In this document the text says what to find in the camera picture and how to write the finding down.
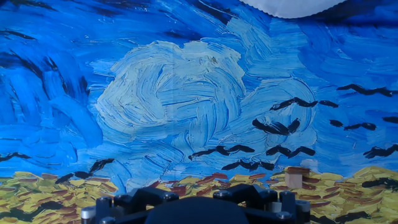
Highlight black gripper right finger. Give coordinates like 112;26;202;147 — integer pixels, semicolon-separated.
213;183;312;224

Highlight small wooden cube block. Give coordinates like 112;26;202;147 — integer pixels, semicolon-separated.
284;172;303;190

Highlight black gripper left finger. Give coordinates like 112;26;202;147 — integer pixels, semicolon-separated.
80;186;180;224

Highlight Van Gogh wheatfield print cloth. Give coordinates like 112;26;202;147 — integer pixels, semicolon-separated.
0;0;398;224

